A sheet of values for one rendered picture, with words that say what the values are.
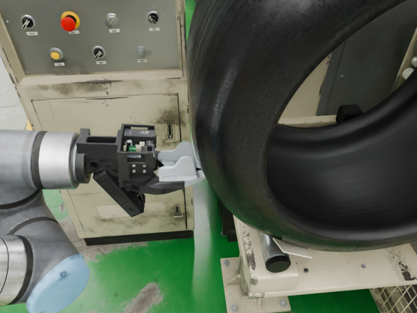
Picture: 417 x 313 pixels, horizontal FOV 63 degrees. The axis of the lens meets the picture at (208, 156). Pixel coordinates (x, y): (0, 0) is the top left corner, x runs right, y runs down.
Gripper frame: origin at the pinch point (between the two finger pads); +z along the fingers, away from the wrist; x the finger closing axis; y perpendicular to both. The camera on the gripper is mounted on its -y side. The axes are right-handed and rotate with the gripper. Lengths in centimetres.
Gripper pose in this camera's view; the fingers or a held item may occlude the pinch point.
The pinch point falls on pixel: (204, 173)
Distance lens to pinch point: 57.5
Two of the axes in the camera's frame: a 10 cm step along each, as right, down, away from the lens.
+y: 1.2, -7.5, -6.5
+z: 9.9, 0.3, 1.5
